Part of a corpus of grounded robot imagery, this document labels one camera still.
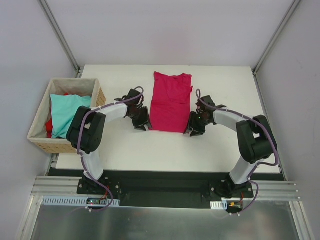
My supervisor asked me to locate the pink t shirt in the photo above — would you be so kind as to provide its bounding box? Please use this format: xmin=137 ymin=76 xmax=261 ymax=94
xmin=149 ymin=72 xmax=193 ymax=133

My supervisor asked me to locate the wicker basket with cloth liner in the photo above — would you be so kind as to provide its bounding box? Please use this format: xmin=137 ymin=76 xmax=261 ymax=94
xmin=27 ymin=78 xmax=106 ymax=154

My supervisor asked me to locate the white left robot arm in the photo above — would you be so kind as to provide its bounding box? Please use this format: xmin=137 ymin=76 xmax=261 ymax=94
xmin=66 ymin=86 xmax=152 ymax=195

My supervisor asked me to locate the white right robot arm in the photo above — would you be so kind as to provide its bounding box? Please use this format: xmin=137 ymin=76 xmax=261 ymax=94
xmin=184 ymin=95 xmax=279 ymax=199

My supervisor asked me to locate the teal t shirt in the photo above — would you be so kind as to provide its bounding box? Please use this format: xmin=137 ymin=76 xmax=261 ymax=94
xmin=50 ymin=94 xmax=92 ymax=139

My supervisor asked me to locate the red t shirt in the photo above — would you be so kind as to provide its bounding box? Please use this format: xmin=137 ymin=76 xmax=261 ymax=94
xmin=45 ymin=92 xmax=76 ymax=139

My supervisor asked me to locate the right white cable duct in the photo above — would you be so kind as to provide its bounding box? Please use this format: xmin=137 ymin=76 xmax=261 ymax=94
xmin=210 ymin=200 xmax=228 ymax=211

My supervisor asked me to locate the white cable duct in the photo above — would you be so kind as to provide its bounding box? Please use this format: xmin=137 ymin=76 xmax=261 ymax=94
xmin=42 ymin=196 xmax=120 ymax=208
xmin=210 ymin=200 xmax=228 ymax=211

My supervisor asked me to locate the left white cable duct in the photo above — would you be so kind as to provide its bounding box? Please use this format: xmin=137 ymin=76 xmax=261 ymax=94
xmin=42 ymin=196 xmax=120 ymax=208

